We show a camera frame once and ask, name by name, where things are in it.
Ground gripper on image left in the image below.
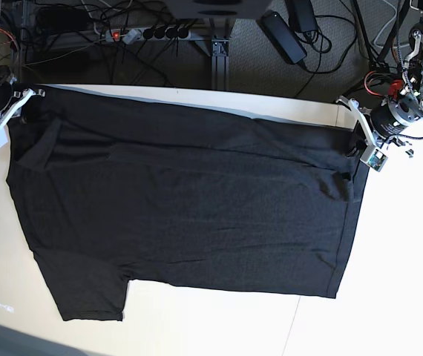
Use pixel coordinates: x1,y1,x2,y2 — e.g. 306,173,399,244
0,76,45,129

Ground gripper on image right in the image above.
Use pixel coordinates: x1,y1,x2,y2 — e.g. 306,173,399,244
336,96,423,158

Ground black T-shirt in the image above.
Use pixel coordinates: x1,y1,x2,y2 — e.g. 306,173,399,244
7,87,368,321

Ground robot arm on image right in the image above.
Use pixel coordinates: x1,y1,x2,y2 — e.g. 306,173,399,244
337,1,423,170

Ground black tripod stand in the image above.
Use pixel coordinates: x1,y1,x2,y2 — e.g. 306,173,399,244
342,1,410,99

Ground black power brick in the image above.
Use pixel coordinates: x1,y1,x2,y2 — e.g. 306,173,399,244
258,10,307,65

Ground grey power strip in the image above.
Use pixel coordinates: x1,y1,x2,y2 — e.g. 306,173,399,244
104,25,192,45

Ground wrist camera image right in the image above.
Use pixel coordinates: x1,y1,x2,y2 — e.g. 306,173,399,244
360,146,388,172

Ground aluminium frame post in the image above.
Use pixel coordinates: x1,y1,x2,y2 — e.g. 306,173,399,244
209,18,234,91

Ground grey base plate top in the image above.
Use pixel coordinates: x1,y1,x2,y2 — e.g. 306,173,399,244
163,0,271,19

